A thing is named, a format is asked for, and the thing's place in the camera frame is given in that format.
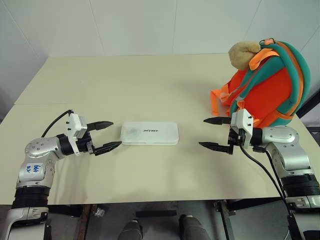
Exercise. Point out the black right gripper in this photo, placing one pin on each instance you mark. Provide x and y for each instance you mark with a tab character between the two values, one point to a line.
235	137

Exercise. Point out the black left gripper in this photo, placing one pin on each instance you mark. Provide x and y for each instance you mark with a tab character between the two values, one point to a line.
85	145

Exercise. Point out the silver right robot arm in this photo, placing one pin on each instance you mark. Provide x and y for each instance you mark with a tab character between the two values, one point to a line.
290	155

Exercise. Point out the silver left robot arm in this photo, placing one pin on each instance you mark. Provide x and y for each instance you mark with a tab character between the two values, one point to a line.
37	172

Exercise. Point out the white plastic pencil case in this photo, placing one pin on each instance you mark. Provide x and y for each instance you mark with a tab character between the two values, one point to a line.
150	135

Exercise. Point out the orange and teal backpack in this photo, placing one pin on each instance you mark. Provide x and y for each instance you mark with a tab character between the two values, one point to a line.
270	85

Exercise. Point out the black table leg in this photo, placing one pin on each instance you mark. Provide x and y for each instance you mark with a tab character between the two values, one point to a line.
226	220

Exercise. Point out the brown table leg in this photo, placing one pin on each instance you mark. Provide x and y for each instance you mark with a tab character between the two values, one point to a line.
85	222

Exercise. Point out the dark rounded shape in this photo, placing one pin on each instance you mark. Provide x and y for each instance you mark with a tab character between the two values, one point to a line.
130	230
191	227

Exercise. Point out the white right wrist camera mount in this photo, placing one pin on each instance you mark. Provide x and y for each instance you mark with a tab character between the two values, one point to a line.
243	120

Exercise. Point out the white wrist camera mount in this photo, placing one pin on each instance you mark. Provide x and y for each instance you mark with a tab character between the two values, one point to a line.
74	125
243	120

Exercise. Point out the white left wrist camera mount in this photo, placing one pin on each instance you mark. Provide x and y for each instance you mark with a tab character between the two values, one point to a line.
74	125

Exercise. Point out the small metal bracket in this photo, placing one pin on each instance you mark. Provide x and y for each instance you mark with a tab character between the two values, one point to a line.
99	212

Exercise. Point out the black frame stand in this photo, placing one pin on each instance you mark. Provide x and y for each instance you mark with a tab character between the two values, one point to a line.
312	120

